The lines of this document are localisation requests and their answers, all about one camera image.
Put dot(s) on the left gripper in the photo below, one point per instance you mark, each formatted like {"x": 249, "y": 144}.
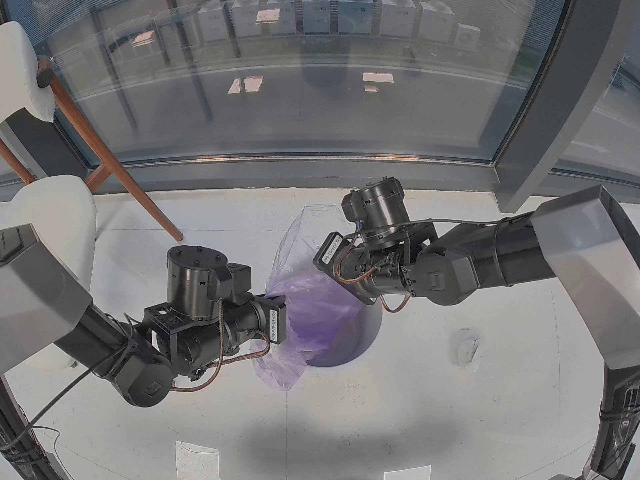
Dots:
{"x": 250, "y": 324}

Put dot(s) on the white cushioned wooden chair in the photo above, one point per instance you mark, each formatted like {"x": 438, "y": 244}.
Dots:
{"x": 55, "y": 208}

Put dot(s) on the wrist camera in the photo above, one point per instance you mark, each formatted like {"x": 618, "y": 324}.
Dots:
{"x": 235, "y": 280}
{"x": 352, "y": 207}

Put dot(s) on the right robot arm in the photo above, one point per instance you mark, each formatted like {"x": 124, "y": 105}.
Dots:
{"x": 505, "y": 258}

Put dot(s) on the purple plastic bag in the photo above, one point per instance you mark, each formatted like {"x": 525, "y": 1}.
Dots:
{"x": 305, "y": 313}

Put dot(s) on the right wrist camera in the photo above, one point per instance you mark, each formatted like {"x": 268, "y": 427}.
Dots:
{"x": 352, "y": 207}

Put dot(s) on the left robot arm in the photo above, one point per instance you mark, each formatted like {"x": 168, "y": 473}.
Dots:
{"x": 60, "y": 298}

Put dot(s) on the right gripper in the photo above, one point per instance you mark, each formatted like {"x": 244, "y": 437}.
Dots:
{"x": 361, "y": 269}

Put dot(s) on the window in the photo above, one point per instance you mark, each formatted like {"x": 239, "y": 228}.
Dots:
{"x": 320, "y": 68}

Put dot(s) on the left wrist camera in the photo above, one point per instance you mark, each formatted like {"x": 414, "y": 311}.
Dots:
{"x": 235, "y": 280}

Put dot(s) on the white trash bin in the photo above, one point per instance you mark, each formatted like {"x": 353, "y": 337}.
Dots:
{"x": 357, "y": 338}

